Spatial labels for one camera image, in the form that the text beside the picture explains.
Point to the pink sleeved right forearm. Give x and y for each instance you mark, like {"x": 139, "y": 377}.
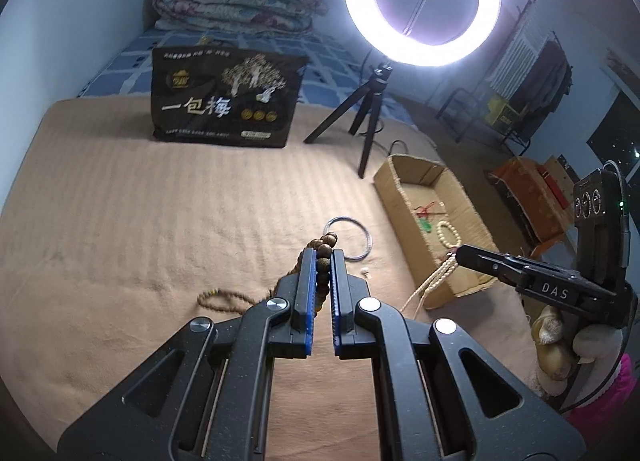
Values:
{"x": 620, "y": 388}

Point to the black printed bag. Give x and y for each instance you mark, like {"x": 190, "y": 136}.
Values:
{"x": 220, "y": 101}

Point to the black tripod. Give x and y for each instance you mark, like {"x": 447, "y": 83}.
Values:
{"x": 370, "y": 116}

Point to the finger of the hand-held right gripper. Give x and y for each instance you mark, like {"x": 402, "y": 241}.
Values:
{"x": 490, "y": 262}

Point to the black clothes rack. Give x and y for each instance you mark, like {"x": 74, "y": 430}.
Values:
{"x": 450, "y": 101}

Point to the red box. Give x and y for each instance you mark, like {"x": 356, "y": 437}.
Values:
{"x": 552, "y": 186}

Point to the person's right hand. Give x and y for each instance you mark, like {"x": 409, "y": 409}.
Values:
{"x": 552, "y": 341}

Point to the window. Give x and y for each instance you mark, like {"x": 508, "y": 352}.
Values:
{"x": 615, "y": 136}

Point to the metal bangle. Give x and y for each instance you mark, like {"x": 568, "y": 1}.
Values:
{"x": 369, "y": 241}

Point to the cardboard box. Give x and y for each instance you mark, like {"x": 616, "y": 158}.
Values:
{"x": 400, "y": 181}

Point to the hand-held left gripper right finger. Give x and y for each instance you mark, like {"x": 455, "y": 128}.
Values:
{"x": 336, "y": 291}

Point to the dark hanging clothing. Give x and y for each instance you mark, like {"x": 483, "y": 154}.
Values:
{"x": 550, "y": 76}

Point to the orange gift boxes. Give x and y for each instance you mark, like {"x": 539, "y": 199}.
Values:
{"x": 530, "y": 201}

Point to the yellow box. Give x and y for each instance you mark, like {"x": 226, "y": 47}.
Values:
{"x": 502, "y": 111}

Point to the beige blanket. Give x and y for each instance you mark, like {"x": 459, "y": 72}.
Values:
{"x": 125, "y": 216}

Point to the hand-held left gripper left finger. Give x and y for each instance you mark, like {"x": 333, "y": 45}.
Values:
{"x": 310, "y": 291}

